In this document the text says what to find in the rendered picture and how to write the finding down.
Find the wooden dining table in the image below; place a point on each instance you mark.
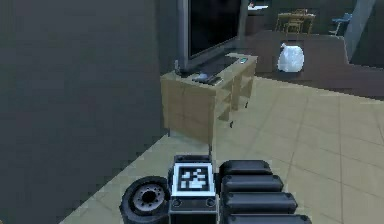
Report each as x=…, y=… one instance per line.
x=295, y=16

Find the light wooden television stand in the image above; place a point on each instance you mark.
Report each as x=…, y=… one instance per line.
x=196, y=106

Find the small teal phone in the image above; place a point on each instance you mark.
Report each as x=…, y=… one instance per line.
x=243, y=60

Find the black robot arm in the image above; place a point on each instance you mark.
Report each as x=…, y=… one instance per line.
x=253, y=196

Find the grey remote control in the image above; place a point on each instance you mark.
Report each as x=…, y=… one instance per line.
x=206, y=79

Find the blue chair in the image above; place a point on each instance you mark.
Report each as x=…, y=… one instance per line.
x=340, y=21

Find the white plastic garbage bag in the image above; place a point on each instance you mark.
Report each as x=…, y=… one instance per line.
x=290, y=58

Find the grey flat television set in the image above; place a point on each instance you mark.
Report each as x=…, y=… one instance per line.
x=210, y=30

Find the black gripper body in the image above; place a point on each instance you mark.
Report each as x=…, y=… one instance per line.
x=146, y=199

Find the wooden dining chair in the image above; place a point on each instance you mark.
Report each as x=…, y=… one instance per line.
x=293, y=26

